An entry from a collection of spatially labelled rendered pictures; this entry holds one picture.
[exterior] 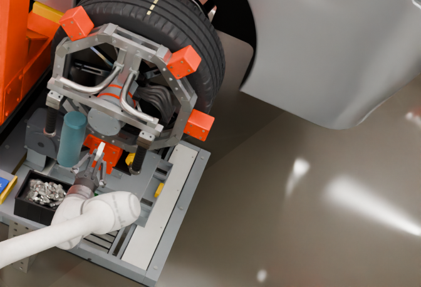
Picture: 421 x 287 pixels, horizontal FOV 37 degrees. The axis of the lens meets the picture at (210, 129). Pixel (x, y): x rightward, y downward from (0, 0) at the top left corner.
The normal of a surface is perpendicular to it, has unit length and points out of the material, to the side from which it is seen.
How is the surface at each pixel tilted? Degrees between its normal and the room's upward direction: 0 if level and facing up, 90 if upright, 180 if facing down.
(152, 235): 0
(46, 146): 90
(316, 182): 0
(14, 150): 0
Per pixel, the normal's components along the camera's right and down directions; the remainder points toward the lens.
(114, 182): 0.28, -0.63
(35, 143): -0.29, 0.66
